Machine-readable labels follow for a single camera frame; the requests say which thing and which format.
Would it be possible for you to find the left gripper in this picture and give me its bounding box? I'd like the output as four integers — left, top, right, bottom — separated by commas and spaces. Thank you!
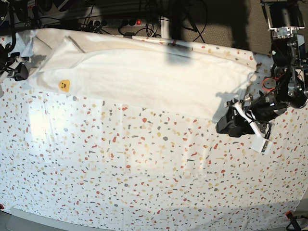
216, 93, 289, 139

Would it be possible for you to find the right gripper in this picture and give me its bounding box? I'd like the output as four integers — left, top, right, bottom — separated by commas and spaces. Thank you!
0, 52, 31, 81

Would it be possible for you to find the white printed T-shirt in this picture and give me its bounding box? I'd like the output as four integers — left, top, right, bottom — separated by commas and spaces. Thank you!
18, 28, 257, 120

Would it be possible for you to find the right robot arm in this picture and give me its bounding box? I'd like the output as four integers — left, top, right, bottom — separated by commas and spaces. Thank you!
0, 0, 31, 82

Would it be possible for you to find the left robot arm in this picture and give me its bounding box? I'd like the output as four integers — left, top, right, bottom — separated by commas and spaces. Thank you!
216, 0, 308, 139

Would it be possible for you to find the terrazzo patterned tablecloth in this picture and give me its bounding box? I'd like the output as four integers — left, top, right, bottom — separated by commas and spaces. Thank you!
0, 28, 308, 231

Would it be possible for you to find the red clamp at right corner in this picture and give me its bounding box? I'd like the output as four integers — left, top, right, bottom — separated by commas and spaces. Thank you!
285, 211, 301, 231

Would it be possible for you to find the black table clamp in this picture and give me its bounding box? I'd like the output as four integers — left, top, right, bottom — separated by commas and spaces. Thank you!
124, 32, 135, 38

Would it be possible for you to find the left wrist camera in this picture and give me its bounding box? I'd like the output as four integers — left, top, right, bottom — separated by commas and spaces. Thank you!
251, 136, 273, 154

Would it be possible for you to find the power strip with red switch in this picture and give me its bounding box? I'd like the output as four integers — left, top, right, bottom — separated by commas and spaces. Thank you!
90, 19, 147, 27

